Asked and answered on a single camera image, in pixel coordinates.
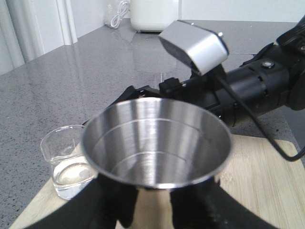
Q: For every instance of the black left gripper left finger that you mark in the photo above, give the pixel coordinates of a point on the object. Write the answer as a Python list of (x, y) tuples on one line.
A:
[(100, 205)]

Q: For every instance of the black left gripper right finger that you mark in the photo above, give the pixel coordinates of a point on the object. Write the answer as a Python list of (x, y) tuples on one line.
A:
[(209, 205)]

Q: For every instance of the small glass beaker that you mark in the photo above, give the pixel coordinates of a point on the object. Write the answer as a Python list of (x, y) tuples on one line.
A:
[(70, 170)]

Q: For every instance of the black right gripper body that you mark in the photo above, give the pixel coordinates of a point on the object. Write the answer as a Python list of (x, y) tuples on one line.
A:
[(202, 92)]

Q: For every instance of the steel double jigger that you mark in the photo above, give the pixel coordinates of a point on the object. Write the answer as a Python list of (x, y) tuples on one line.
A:
[(157, 159)]

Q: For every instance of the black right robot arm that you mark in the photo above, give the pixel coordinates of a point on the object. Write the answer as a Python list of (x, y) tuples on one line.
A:
[(272, 78)]

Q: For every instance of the grey curtain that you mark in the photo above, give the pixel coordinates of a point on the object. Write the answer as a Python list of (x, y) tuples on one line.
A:
[(31, 28)]

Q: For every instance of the white appliance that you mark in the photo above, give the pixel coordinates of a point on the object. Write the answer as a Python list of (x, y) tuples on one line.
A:
[(153, 15)]

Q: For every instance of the light wooden cutting board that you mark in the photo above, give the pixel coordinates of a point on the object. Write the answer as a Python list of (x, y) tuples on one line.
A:
[(266, 184)]

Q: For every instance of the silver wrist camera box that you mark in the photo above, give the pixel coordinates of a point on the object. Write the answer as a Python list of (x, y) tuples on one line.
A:
[(198, 48)]

